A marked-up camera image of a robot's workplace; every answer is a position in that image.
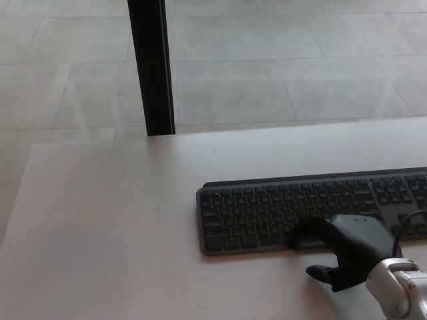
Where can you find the black metal post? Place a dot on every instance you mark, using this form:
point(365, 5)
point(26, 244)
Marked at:
point(151, 66)

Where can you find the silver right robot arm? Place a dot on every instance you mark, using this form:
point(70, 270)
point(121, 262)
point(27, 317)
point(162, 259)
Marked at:
point(398, 288)

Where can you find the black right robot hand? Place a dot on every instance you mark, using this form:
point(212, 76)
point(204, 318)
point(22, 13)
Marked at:
point(357, 246)

